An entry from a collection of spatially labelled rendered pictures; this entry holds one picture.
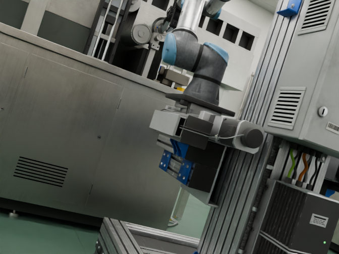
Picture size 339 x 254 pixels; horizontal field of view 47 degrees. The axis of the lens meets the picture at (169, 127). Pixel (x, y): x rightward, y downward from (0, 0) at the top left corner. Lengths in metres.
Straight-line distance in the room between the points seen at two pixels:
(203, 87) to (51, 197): 1.03
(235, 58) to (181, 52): 1.61
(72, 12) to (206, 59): 1.34
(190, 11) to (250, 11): 4.43
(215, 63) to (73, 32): 1.34
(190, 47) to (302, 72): 0.50
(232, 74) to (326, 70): 2.00
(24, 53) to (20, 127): 0.36
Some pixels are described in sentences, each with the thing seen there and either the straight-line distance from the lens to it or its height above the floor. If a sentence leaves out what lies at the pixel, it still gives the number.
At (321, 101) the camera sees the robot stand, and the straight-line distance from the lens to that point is 1.14.
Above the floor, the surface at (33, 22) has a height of 1.00.
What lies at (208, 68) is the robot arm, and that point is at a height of 0.95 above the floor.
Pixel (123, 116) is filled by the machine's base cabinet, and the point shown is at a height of 0.66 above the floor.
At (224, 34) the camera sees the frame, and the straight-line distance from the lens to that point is 3.17.
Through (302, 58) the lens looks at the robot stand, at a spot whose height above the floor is 1.00.
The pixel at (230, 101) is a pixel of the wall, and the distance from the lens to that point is 5.86.
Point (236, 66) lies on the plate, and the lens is 3.12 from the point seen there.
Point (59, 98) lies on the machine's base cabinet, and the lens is 2.06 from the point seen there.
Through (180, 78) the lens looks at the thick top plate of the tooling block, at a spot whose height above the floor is 1.00.
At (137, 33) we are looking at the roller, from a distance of 2.44.
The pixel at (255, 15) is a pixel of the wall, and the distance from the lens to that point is 6.12.
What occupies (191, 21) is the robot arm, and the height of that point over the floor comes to 1.11.
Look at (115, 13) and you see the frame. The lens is 2.31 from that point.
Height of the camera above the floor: 0.68
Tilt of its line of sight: level
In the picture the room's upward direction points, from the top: 18 degrees clockwise
